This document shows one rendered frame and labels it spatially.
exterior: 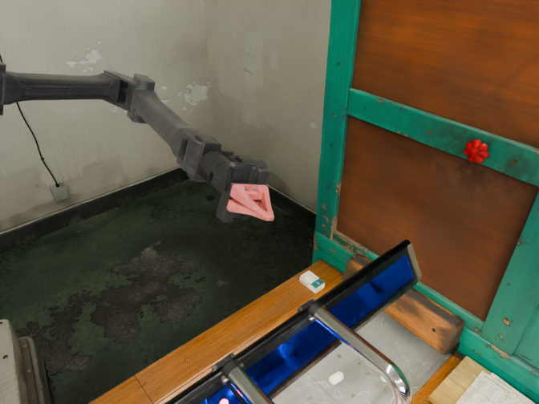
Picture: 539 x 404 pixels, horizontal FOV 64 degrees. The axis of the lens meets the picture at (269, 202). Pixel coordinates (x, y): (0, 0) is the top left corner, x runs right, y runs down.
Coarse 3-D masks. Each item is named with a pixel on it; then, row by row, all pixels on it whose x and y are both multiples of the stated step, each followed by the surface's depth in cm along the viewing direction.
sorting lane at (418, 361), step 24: (384, 312) 110; (384, 336) 103; (408, 336) 103; (336, 360) 98; (360, 360) 98; (408, 360) 98; (432, 360) 98; (312, 384) 93; (336, 384) 93; (360, 384) 93; (384, 384) 93
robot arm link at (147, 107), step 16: (144, 80) 104; (144, 96) 102; (128, 112) 110; (144, 112) 99; (160, 112) 94; (160, 128) 92; (176, 128) 86; (192, 128) 86; (176, 144) 85; (192, 144) 80; (176, 160) 85; (192, 160) 81
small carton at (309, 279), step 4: (308, 272) 116; (300, 276) 114; (304, 276) 114; (308, 276) 114; (312, 276) 114; (316, 276) 114; (300, 280) 115; (304, 280) 113; (308, 280) 113; (312, 280) 113; (316, 280) 113; (320, 280) 113; (304, 284) 114; (308, 284) 112; (312, 284) 112; (316, 284) 112; (320, 284) 112; (324, 284) 113; (312, 288) 112; (316, 288) 111; (320, 288) 112; (316, 292) 112
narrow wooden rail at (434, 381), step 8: (456, 352) 97; (448, 360) 95; (456, 360) 95; (440, 368) 93; (448, 368) 93; (432, 376) 92; (440, 376) 92; (424, 384) 90; (432, 384) 90; (416, 392) 89; (424, 392) 88; (416, 400) 87; (424, 400) 87
